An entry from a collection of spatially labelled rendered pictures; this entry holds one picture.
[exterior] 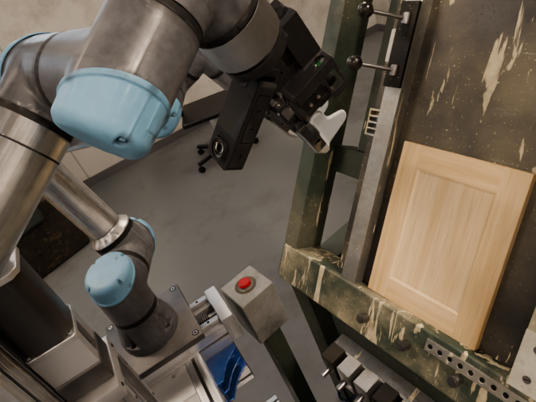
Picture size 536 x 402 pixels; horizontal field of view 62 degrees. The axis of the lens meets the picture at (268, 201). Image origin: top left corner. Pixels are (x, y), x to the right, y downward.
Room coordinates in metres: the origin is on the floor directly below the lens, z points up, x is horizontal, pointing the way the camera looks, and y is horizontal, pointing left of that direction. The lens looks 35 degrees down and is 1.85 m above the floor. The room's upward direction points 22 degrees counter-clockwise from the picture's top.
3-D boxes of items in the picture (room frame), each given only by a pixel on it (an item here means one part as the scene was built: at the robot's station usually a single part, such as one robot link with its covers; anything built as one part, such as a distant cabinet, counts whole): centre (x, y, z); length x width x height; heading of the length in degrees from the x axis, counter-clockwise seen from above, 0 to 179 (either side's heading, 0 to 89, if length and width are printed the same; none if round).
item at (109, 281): (0.84, 0.40, 1.20); 0.13 x 0.12 x 0.14; 170
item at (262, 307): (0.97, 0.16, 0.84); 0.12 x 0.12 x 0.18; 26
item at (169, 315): (0.83, 0.40, 1.09); 0.15 x 0.15 x 0.10
